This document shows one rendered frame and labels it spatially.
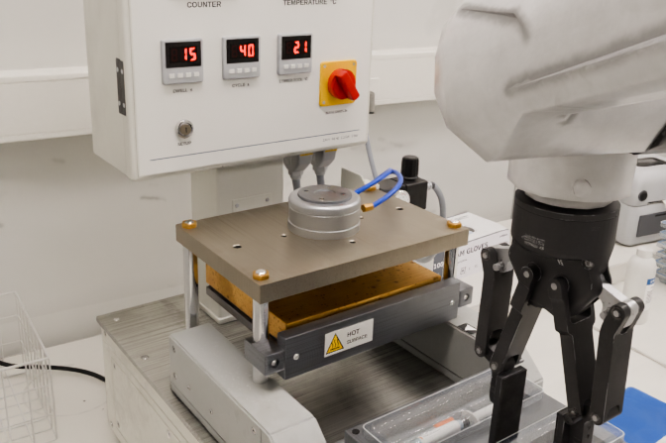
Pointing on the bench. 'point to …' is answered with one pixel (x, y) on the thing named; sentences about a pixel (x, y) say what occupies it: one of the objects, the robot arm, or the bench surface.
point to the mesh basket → (29, 377)
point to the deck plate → (410, 376)
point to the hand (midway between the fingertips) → (535, 429)
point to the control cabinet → (228, 67)
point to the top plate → (318, 238)
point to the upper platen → (222, 291)
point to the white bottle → (640, 278)
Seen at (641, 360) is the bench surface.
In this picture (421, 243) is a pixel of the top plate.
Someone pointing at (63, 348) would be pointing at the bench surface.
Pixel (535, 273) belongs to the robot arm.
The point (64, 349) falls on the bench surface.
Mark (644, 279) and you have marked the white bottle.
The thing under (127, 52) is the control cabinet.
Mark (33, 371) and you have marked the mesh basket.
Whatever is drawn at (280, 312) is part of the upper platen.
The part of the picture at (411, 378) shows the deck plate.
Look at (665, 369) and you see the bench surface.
